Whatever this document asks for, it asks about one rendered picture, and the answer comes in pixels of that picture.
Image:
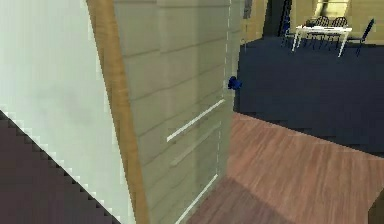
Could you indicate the pale green room door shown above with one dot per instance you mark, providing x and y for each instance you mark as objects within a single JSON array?
[{"x": 180, "y": 100}]

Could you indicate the white dining table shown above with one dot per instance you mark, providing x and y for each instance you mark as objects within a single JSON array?
[{"x": 321, "y": 30}]

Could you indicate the brown wooden door frame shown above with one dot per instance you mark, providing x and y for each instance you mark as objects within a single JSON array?
[{"x": 120, "y": 100}]

